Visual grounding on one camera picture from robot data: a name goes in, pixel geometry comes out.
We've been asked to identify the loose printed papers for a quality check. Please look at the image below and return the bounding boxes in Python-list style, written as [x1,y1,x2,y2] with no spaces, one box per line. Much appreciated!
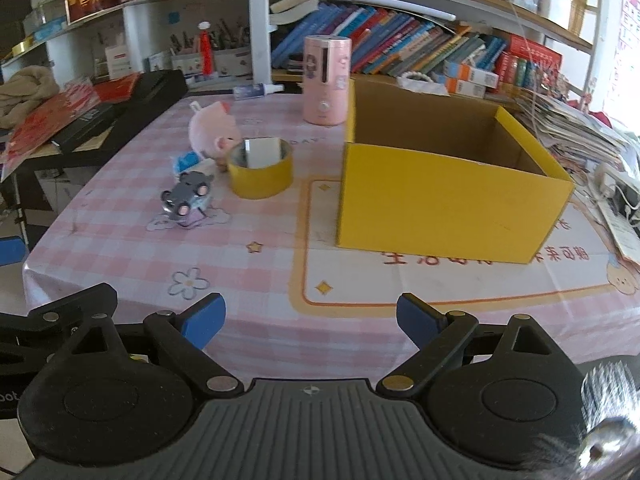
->
[597,195,640,261]

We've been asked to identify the white pen holder with pens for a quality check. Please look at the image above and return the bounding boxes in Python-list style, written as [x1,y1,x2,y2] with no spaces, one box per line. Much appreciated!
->
[170,35,207,76]
[212,22,251,77]

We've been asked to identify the orange white small box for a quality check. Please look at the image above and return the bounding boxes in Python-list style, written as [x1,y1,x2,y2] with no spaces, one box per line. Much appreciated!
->
[447,79,487,99]
[444,59,501,87]

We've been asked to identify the red thick dictionary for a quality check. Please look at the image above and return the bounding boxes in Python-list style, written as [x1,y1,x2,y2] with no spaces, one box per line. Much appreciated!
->
[505,32,563,71]

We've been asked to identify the pink checked tablecloth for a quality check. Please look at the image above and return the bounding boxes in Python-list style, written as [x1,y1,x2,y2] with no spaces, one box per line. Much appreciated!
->
[22,87,640,376]

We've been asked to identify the red tassel ornament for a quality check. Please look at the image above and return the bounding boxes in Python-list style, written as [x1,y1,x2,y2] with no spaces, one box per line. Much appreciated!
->
[197,21,215,78]

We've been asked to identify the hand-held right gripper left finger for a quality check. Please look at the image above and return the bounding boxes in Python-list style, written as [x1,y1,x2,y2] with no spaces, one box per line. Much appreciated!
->
[47,292,244,399]

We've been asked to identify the white box with red label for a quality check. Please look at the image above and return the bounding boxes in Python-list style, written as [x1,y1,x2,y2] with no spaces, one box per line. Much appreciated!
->
[105,45,132,80]

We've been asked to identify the yellow tape roll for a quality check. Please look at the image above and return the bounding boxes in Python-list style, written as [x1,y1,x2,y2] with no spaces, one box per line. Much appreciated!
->
[226,136,295,199]

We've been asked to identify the white bookshelf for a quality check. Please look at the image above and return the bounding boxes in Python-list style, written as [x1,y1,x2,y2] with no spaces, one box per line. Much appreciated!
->
[0,0,601,91]

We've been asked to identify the blue white packet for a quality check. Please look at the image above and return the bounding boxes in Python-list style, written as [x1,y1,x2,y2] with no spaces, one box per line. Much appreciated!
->
[170,150,216,176]

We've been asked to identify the beige bundled cloth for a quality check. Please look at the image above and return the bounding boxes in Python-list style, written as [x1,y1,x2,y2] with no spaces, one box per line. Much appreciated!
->
[0,65,63,128]

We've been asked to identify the red paper cuttings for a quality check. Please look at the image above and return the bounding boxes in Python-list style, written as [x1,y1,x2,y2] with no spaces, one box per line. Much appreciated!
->
[0,72,141,181]

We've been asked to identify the blue label spray bottle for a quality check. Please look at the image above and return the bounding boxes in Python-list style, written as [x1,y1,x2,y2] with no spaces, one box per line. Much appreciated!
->
[232,83,285,101]

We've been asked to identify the pink pig plush toy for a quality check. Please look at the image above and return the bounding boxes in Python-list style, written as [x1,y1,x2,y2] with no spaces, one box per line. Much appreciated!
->
[188,100,242,171]

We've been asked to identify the row of colourful books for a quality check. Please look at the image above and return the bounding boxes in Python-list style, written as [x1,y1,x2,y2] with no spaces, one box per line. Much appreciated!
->
[272,2,508,78]

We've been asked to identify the stack of newspapers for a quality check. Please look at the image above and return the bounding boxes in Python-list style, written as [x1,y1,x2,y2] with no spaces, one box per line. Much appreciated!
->
[510,85,640,171]

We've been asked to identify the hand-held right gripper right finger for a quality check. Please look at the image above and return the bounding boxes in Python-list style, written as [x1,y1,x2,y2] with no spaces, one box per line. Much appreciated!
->
[376,292,585,399]

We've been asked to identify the pink cylindrical humidifier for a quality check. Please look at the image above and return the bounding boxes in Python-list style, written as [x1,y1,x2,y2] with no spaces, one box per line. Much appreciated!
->
[301,35,353,126]

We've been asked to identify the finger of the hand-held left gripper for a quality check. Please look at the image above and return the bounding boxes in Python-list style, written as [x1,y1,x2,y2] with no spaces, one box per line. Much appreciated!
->
[0,282,119,347]
[0,237,27,267]

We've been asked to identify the white woven bag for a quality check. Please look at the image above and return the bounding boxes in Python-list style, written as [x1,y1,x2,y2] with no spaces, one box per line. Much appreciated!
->
[397,71,448,95]

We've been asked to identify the grey toy car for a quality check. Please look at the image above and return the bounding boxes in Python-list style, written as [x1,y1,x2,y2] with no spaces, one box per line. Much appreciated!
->
[160,171,216,221]

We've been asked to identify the pink wall poster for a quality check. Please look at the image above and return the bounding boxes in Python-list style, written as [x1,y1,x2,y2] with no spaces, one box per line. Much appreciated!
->
[605,0,640,116]

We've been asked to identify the black flat box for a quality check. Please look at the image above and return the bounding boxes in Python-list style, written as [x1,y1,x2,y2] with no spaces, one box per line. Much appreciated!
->
[50,104,117,154]

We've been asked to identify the yellow cardboard box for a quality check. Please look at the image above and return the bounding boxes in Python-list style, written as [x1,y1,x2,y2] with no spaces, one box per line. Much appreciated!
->
[335,76,576,265]

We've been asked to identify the blue flat box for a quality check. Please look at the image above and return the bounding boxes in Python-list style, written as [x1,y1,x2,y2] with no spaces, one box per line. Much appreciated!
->
[22,15,68,43]

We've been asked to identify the white power strip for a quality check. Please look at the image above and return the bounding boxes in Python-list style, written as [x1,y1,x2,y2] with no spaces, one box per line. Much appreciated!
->
[592,162,627,199]

